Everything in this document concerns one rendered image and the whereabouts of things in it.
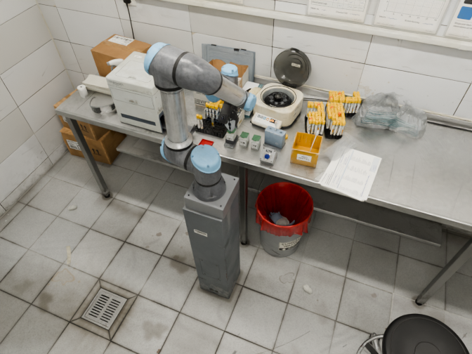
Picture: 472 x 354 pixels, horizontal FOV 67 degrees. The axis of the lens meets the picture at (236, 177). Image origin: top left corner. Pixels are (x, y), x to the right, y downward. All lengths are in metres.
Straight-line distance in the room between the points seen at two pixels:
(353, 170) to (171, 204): 1.48
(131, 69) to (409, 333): 1.78
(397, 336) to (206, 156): 1.07
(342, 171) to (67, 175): 2.27
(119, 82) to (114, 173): 1.31
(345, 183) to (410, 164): 0.38
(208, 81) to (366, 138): 1.10
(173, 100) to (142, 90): 0.59
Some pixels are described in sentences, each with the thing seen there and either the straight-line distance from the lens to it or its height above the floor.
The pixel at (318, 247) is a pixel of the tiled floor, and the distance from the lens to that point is 2.58.
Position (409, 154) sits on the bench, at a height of 0.87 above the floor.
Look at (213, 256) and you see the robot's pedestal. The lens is 1.92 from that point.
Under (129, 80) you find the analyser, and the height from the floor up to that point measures 1.17.
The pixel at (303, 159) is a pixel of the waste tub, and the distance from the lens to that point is 1.79.
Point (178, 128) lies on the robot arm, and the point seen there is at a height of 1.29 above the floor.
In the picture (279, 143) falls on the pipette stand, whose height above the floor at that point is 0.92.
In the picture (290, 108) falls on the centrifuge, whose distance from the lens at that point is 1.97.
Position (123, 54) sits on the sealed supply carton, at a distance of 2.40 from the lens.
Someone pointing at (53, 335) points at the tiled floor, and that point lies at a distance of 2.56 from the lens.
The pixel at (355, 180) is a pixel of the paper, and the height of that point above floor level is 0.89.
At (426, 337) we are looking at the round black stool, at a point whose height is 0.65.
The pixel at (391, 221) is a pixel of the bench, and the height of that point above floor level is 0.27.
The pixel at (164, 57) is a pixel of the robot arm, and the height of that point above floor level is 1.59.
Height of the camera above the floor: 2.20
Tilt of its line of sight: 49 degrees down
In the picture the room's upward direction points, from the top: 2 degrees counter-clockwise
